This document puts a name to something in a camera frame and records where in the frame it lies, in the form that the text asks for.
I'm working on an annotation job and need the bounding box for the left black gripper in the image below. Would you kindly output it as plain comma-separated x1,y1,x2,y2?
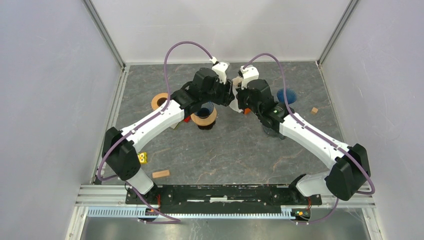
201,76,235,107

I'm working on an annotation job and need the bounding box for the blue ribbed dripper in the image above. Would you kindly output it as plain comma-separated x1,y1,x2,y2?
194,101,215,119
276,88,297,105

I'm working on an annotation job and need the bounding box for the dark brown dripper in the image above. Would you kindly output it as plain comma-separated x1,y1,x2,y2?
197,121,216,131

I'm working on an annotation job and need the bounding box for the small wooden ring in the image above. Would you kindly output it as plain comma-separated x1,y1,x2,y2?
150,92,170,112

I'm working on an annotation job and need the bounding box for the white paper coffee filter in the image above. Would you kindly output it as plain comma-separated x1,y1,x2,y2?
229,76,243,113

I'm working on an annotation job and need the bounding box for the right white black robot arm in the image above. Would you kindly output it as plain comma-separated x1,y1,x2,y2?
232,77,371,204

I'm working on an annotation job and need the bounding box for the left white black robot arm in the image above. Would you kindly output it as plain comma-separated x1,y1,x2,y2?
102,66,235,204

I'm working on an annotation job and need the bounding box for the small wooden cube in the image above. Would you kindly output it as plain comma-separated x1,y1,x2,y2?
310,107,319,115

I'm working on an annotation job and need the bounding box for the flat wooden block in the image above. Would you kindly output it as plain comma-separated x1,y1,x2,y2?
152,169,171,179

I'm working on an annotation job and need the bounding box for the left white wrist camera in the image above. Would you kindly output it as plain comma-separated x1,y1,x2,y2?
209,56,230,85

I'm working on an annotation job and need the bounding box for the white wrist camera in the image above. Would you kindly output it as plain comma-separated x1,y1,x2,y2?
240,65,259,89
209,56,230,85

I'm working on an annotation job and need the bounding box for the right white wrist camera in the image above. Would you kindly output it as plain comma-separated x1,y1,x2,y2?
240,65,259,89

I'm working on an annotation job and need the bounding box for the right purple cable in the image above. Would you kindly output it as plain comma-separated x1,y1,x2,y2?
241,52,377,226

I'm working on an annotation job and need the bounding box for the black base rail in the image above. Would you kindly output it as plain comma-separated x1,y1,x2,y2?
144,184,322,214

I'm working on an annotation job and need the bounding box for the grey slotted cable duct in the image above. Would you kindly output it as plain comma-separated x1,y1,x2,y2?
87,206,311,220

